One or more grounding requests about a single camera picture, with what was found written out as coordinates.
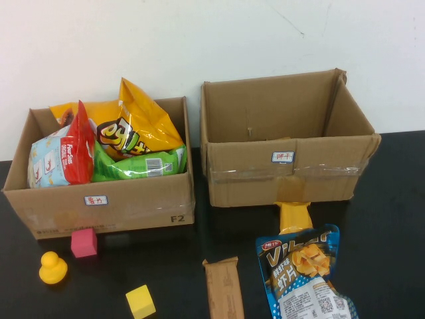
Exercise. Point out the brown snack bar packet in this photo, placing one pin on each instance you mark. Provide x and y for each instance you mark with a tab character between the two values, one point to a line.
224	289

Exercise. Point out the blue Vikar prawn chip bag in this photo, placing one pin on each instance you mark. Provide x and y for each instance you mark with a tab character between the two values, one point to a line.
299	266

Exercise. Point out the green snack bag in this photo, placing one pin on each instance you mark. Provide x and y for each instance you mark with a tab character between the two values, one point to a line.
133	167

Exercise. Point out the yellow snack bar packet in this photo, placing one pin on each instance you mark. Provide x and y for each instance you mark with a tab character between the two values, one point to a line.
293	216

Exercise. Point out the orange snack bag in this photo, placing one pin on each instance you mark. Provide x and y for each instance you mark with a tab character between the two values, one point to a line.
96	111

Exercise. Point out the cardboard box with clear tape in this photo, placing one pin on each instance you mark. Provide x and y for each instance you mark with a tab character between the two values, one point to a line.
252	103

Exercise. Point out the large yellow chip bag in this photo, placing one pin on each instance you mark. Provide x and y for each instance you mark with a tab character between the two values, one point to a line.
142	126

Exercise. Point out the cardboard box printed F2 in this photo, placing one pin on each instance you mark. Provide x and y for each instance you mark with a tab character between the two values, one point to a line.
133	202

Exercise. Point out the red and blue prawn cracker bag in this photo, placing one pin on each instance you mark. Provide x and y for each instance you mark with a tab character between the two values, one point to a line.
73	156

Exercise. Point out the pink foam cube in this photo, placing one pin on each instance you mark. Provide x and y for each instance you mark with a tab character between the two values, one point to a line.
83	244

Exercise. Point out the yellow foam cube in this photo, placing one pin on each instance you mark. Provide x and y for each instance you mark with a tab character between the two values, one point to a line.
140	301

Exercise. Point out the yellow rubber duck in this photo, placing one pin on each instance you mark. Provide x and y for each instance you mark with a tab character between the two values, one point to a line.
52	270

